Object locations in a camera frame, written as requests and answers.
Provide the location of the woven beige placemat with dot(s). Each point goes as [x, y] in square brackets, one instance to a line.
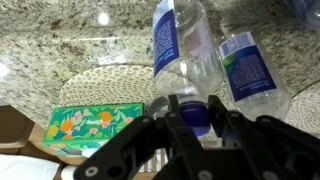
[306, 106]
[113, 86]

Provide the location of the wooden chair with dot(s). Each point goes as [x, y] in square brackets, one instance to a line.
[155, 162]
[13, 130]

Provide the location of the green floral tissue box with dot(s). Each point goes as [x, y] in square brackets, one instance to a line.
[90, 124]

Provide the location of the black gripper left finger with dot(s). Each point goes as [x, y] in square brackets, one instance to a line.
[146, 143]

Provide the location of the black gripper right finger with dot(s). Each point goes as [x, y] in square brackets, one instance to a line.
[266, 143]

